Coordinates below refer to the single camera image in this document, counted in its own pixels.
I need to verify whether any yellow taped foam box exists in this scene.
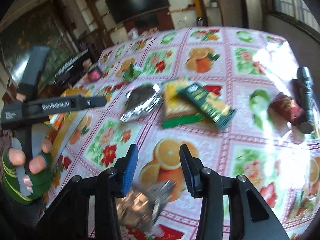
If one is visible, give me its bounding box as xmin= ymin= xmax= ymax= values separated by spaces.
xmin=48 ymin=87 xmax=93 ymax=165

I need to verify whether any floral fruit tablecloth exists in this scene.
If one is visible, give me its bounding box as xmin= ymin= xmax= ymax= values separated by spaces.
xmin=44 ymin=27 xmax=319 ymax=239

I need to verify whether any left gloved hand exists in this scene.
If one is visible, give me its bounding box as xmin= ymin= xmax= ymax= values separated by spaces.
xmin=2 ymin=139 xmax=52 ymax=205

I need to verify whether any green yellow wafer pack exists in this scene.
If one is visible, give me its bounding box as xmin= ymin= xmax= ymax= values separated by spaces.
xmin=162 ymin=77 xmax=204 ymax=128

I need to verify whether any red label jar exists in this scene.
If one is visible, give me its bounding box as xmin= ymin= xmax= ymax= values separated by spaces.
xmin=87 ymin=64 xmax=103 ymax=82

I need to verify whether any dark red candy wrapper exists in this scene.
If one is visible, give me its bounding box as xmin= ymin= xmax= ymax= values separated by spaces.
xmin=269 ymin=92 xmax=303 ymax=126

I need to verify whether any black wall television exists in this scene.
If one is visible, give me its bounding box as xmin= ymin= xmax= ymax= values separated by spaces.
xmin=105 ymin=0 xmax=171 ymax=25

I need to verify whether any large barred window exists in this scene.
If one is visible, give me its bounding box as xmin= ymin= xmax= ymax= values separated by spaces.
xmin=274 ymin=0 xmax=319 ymax=32

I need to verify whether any floral painted glass cabinet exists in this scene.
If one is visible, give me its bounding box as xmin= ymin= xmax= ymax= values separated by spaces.
xmin=1 ymin=0 xmax=75 ymax=89

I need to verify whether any large silver foil bag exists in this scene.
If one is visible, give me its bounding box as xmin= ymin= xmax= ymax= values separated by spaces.
xmin=116 ymin=180 xmax=175 ymax=232

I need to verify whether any dark green snack pouch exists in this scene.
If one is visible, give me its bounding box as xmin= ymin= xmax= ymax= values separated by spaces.
xmin=178 ymin=83 xmax=236 ymax=131

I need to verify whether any small green foil candy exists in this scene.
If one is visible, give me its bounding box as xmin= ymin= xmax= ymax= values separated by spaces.
xmin=121 ymin=63 xmax=143 ymax=82

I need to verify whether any black flashlight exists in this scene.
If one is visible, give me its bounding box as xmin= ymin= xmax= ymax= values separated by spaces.
xmin=297 ymin=66 xmax=315 ymax=134

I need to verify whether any silver foil snack bag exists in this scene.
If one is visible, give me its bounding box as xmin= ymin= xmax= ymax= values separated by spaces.
xmin=120 ymin=83 xmax=163 ymax=123

